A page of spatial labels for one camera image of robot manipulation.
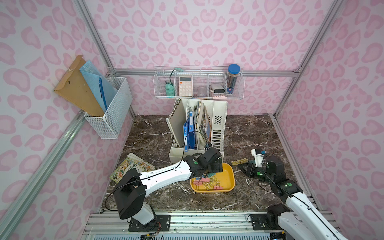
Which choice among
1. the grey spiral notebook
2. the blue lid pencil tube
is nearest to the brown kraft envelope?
the grey spiral notebook

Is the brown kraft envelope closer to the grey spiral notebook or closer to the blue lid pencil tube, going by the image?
the grey spiral notebook

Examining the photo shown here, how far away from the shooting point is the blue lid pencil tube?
0.86 metres
